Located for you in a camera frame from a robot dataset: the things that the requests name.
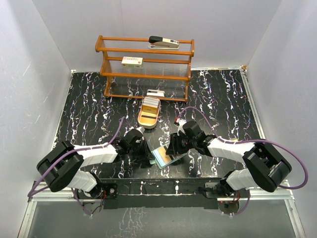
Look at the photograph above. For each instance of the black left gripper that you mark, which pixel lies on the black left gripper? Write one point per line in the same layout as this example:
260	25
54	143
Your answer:
146	154

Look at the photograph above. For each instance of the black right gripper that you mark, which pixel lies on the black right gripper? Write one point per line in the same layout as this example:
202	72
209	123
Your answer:
175	148

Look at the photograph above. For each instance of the mint green card holder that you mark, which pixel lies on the mint green card holder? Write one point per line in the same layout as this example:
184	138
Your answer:
161	159

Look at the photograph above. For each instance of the brown gold credit card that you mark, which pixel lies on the brown gold credit card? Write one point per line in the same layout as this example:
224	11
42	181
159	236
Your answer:
165	157

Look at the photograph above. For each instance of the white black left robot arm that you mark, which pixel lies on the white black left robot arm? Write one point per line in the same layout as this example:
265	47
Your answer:
61	167

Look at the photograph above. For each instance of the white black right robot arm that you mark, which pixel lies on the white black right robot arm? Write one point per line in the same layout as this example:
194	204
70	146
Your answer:
265	167

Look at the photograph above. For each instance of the beige oval card tray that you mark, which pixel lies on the beige oval card tray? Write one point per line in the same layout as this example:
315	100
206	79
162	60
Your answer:
147	120

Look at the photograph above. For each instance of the stack of credit cards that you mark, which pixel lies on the stack of credit cards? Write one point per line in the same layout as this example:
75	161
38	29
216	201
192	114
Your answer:
150	105

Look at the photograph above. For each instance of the black front base bar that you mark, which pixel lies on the black front base bar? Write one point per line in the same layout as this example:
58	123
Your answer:
160	192

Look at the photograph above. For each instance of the wooden three-tier shelf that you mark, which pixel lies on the wooden three-tier shelf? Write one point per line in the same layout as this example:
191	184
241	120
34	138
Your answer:
165	70

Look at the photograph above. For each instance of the white red staples box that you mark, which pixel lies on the white red staples box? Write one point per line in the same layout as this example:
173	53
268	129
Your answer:
132	62

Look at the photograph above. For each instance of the black grey stapler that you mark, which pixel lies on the black grey stapler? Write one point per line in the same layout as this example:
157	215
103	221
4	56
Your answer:
160	43

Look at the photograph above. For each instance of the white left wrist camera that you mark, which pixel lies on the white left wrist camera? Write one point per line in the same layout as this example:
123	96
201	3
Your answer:
141	129

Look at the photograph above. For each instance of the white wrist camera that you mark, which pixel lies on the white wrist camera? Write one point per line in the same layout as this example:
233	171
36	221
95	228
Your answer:
179	123
141	129

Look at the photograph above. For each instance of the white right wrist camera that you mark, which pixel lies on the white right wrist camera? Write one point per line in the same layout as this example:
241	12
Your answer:
179	123

